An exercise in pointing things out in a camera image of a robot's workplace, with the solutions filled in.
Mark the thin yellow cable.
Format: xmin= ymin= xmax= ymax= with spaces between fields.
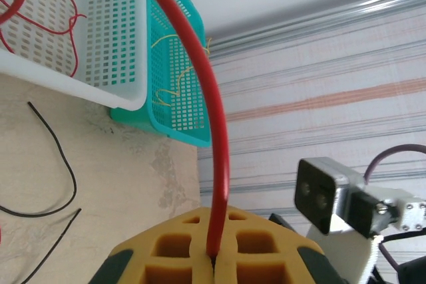
xmin=152 ymin=65 xmax=198 ymax=108
xmin=151 ymin=33 xmax=213 ymax=56

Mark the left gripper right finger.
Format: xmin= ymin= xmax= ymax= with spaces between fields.
xmin=212 ymin=204 xmax=347 ymax=284

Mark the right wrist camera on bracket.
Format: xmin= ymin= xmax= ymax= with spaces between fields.
xmin=294 ymin=156 xmax=426 ymax=284

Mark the white plastic basket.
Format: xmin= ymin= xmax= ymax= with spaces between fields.
xmin=0 ymin=0 xmax=149 ymax=112

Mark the bundle of red black wires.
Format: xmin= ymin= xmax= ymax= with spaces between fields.
xmin=0 ymin=0 xmax=230 ymax=263

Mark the thin red cable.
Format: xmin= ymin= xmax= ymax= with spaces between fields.
xmin=41 ymin=0 xmax=88 ymax=78
xmin=0 ymin=0 xmax=76 ymax=54

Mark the thin black cable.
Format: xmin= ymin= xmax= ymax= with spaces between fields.
xmin=19 ymin=208 xmax=83 ymax=284
xmin=0 ymin=101 xmax=78 ymax=217

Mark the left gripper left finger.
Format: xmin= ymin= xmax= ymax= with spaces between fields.
xmin=88 ymin=206 xmax=214 ymax=284

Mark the teal plastic basket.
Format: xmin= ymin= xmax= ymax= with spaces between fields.
xmin=109 ymin=0 xmax=212 ymax=148

